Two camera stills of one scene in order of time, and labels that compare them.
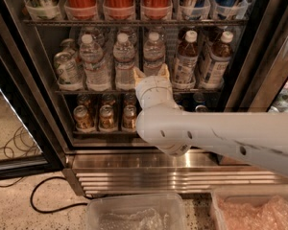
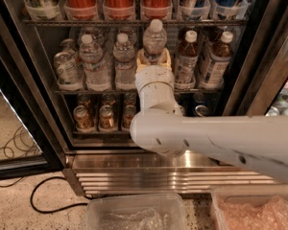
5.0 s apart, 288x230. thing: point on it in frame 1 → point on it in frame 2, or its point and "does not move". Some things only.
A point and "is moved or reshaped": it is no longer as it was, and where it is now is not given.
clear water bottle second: x=124 y=58 does not move
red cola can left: x=81 y=1 does not move
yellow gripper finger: x=137 y=75 → x=142 y=60
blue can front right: x=201 y=108 does not move
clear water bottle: x=154 y=54 is moved or reshaped
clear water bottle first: x=97 y=76 does not move
